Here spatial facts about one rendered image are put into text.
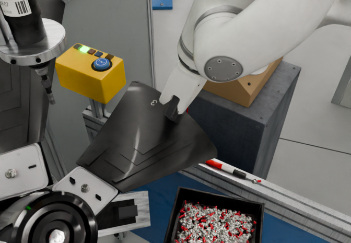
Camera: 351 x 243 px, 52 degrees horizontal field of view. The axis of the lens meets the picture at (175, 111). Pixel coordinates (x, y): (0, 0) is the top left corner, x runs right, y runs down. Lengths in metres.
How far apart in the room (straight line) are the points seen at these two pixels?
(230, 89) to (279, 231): 0.43
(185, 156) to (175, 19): 2.58
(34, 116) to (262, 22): 0.33
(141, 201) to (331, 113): 1.91
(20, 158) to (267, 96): 0.76
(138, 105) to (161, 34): 2.31
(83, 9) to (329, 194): 1.52
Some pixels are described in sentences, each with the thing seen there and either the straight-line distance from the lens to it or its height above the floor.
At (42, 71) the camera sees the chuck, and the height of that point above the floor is 1.41.
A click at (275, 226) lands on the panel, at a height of 0.71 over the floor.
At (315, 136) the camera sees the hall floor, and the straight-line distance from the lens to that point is 2.35.
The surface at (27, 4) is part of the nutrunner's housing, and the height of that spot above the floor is 1.50.
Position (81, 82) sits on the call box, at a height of 1.03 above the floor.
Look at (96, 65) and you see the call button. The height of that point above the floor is 1.08.
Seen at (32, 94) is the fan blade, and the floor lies 1.32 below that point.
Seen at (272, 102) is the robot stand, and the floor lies 0.93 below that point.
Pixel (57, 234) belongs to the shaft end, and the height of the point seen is 1.23.
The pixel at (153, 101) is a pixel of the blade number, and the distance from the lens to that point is 0.73.
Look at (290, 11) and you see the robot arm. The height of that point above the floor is 1.47.
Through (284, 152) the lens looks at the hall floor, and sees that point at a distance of 2.21.
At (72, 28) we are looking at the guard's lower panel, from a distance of 1.58.
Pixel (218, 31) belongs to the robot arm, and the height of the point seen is 1.44.
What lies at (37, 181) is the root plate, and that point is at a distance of 0.54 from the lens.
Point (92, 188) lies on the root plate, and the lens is 0.61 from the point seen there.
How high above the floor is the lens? 1.67
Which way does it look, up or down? 46 degrees down
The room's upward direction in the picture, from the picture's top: straight up
